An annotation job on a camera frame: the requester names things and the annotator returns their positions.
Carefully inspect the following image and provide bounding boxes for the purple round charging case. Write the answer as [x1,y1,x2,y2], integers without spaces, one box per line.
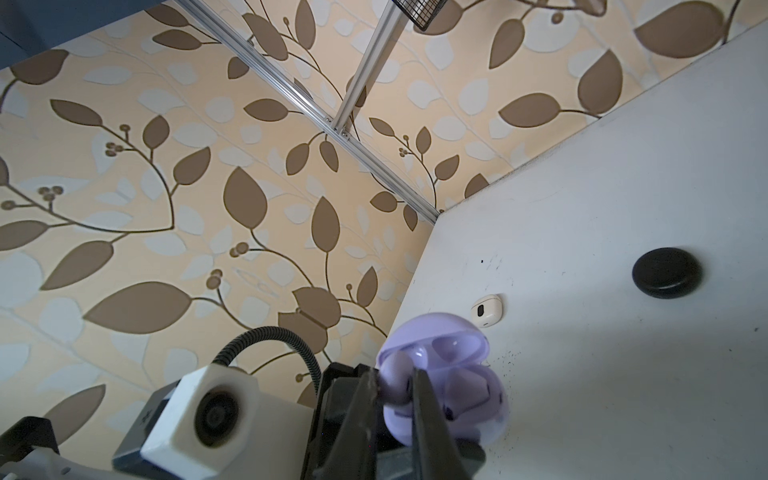
[376,313,509,446]

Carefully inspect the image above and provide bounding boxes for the black round charging case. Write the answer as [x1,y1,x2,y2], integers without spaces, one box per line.
[631,247,704,299]

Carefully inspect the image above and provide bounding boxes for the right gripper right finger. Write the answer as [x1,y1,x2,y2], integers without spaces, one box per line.
[411,368,471,480]

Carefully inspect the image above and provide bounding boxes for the white earbud charging case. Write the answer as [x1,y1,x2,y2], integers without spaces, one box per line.
[471,294,504,328]

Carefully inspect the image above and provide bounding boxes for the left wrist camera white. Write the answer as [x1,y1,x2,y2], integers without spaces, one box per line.
[112,364,313,479]

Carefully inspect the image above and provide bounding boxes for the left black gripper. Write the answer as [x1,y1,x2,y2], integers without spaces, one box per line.
[299,361,487,480]

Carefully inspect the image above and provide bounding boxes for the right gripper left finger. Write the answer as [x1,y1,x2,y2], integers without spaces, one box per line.
[317,370,379,479]

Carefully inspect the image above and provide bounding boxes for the back wire basket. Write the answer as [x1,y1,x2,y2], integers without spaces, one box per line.
[393,0,446,31]

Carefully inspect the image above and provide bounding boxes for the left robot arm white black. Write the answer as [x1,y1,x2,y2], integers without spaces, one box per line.
[1,327,486,479]

